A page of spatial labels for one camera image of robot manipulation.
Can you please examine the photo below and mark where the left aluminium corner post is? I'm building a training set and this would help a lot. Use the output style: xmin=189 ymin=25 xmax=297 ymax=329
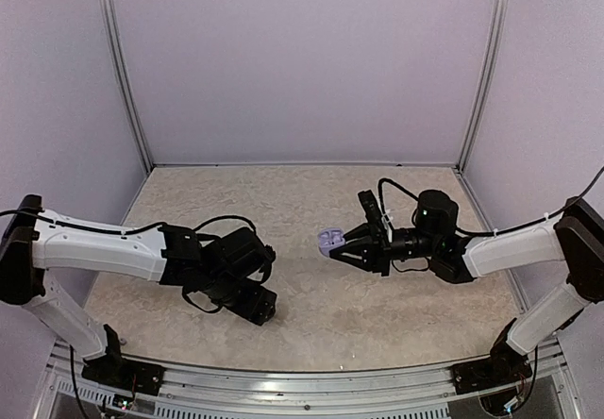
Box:
xmin=99 ymin=0 xmax=155 ymax=176

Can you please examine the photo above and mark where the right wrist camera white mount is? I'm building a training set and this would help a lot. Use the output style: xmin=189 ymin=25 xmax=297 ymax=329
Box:
xmin=358 ymin=190 xmax=393 ymax=243

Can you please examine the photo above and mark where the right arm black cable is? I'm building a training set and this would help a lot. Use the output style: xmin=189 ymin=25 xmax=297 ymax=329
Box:
xmin=376 ymin=166 xmax=604 ymax=239

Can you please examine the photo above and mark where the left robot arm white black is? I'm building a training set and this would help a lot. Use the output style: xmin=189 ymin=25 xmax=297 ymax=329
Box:
xmin=1 ymin=194 xmax=277 ymax=386

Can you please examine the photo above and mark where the purple charging case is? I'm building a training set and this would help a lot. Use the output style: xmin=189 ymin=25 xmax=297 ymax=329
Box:
xmin=317 ymin=227 xmax=345 ymax=258

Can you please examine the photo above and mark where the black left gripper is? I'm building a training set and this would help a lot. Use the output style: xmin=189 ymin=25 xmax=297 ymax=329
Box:
xmin=201 ymin=273 xmax=277 ymax=327

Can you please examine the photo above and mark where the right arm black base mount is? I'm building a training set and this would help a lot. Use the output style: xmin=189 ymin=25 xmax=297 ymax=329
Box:
xmin=451 ymin=319 xmax=533 ymax=394

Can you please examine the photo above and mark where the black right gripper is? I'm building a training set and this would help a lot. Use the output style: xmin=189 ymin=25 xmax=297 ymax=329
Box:
xmin=330 ymin=220 xmax=440 ymax=276

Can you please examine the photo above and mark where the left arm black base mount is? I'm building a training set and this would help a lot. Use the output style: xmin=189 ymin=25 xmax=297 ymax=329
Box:
xmin=82 ymin=325 xmax=166 ymax=396

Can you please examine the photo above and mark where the right aluminium corner post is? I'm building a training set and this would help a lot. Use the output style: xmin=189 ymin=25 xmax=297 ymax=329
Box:
xmin=456 ymin=0 xmax=509 ymax=176

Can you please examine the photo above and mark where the aluminium corner post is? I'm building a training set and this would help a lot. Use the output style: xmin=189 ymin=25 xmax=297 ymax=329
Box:
xmin=99 ymin=0 xmax=155 ymax=176
xmin=456 ymin=0 xmax=509 ymax=176

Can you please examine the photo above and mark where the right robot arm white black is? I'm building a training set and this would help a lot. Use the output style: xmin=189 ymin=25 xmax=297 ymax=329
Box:
xmin=318 ymin=190 xmax=603 ymax=385

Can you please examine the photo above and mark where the aluminium front rail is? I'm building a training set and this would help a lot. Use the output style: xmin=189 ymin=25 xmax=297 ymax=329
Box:
xmin=29 ymin=341 xmax=583 ymax=418

